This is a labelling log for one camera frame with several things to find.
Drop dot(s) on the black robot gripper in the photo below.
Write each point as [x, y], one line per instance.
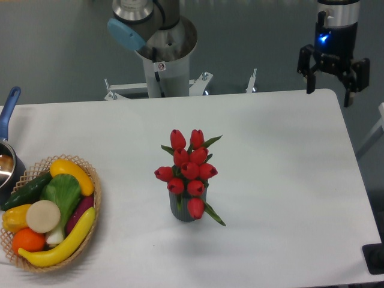
[333, 54]

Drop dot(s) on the red tulip bouquet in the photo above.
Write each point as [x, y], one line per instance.
[190, 171]

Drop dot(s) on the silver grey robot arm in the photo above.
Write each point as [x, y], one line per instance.
[164, 40]

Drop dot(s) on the silver robot wrist link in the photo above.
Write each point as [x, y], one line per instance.
[337, 14]

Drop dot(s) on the grey ribbed vase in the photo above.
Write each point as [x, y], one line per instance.
[179, 206]

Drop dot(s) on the black device at table edge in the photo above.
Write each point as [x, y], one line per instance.
[373, 254]

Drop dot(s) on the purple eggplant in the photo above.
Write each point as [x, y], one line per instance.
[83, 205]

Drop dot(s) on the green bok choy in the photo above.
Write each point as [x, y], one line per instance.
[64, 191]

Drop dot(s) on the woven wicker basket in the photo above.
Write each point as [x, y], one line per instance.
[34, 171]

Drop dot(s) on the beige round disc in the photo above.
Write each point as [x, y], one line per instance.
[43, 216]

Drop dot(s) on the green cucumber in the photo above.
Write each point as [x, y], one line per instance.
[29, 193]

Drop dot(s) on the yellow banana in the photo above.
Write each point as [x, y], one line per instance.
[67, 247]

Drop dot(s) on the orange fruit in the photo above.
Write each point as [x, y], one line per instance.
[28, 240]

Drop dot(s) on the yellow bell pepper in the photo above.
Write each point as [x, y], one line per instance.
[14, 219]

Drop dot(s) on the white frame at right edge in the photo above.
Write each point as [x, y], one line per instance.
[375, 133]

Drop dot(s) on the white metal robot base frame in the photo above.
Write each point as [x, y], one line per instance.
[196, 87]

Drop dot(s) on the blue handled saucepan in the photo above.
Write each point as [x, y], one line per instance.
[12, 168]

